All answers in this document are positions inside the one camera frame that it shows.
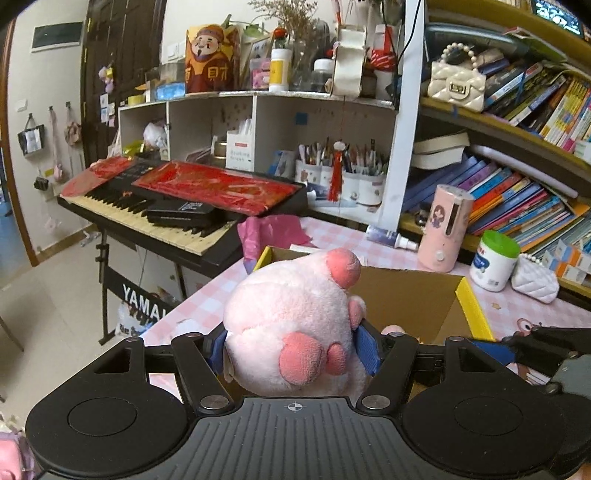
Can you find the white jar green lid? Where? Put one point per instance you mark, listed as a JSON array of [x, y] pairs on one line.
[[494, 263]]

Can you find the white bottle yellow label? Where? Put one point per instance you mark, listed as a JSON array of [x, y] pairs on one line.
[[280, 69]]

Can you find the white printed bag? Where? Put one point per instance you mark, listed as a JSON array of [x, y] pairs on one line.
[[134, 318]]

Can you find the black flat box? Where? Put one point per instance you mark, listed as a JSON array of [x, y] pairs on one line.
[[182, 213]]

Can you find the dried flower bunch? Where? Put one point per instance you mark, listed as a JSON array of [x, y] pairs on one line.
[[291, 16]]

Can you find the orange and blue carton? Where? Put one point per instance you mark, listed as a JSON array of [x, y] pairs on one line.
[[564, 251], [577, 273]]

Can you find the white pen holder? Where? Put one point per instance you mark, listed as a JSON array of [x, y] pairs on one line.
[[308, 174], [367, 183]]

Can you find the pink printed desk mat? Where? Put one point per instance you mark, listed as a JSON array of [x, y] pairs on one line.
[[332, 235]]

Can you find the pink hanging bag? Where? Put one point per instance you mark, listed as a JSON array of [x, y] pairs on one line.
[[71, 129]]

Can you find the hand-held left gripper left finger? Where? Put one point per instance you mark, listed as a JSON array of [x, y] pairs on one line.
[[217, 351]]

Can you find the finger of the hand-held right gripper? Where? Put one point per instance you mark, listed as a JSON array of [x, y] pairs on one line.
[[554, 336], [535, 357]]

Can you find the red tassel ornament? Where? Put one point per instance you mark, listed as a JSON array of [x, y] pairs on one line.
[[336, 177]]

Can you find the blue tissue box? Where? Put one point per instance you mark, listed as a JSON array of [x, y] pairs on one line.
[[168, 91]]

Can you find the thick cream book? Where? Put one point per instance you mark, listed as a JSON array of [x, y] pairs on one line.
[[438, 147]]

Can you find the blue package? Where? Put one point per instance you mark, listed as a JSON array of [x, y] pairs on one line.
[[282, 162]]

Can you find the wall electrical panel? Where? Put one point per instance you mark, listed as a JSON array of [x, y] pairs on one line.
[[55, 36]]

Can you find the white ribbon roll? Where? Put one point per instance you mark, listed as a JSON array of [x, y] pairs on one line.
[[351, 64]]

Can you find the small plush door charm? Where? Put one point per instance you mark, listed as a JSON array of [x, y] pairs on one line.
[[108, 76]]

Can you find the row of small books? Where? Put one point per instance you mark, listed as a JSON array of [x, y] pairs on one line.
[[545, 101]]

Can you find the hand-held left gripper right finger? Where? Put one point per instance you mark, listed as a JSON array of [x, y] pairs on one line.
[[367, 353]]

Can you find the black electronic keyboard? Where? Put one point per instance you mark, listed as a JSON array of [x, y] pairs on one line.
[[138, 210]]

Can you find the large red printed sheet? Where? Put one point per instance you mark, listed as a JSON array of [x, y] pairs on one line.
[[217, 184]]

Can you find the black keyboard stand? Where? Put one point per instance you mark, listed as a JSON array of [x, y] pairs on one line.
[[104, 286]]

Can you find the dark printed box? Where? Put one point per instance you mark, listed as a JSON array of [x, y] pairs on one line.
[[554, 11]]

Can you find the round metal tin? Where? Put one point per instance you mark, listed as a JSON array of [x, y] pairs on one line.
[[220, 154]]

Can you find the small black hanging pouch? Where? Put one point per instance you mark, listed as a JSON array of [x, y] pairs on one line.
[[41, 183]]

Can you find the white upright box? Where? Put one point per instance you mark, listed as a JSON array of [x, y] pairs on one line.
[[240, 150]]

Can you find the printed figure canister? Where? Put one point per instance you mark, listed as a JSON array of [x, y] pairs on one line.
[[212, 57]]

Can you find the pink cloth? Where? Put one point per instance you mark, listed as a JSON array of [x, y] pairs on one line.
[[9, 454]]

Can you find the red and white bottle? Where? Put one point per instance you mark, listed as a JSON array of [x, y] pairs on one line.
[[383, 57]]

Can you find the small spray bottle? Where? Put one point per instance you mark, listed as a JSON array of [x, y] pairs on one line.
[[392, 237]]

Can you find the white quilted purse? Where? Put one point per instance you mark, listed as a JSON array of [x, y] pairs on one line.
[[535, 281]]

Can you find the small red printed sheet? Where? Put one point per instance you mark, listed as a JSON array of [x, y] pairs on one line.
[[99, 170]]

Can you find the yellow cardboard box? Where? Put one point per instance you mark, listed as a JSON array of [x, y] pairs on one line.
[[406, 295]]

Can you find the row of colourful books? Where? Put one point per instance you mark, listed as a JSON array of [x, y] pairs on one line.
[[508, 203]]

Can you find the wooden bookshelf white frame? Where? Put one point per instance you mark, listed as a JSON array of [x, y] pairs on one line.
[[408, 138]]

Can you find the pink cylindrical humidifier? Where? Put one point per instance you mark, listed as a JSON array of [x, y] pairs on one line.
[[443, 226]]

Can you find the black hanging bag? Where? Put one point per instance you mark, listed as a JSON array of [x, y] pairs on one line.
[[31, 138]]

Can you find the dark wooden door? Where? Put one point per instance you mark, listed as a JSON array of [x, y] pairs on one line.
[[124, 60]]

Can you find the pink plastic bag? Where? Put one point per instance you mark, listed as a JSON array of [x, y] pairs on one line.
[[270, 233]]

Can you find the cream pearl handbag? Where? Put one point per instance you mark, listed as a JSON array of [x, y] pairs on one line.
[[457, 85]]

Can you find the white plastic bag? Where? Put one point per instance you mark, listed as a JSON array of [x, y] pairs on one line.
[[154, 134]]

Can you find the white cubby shelf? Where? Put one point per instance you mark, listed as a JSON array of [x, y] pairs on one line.
[[277, 115]]

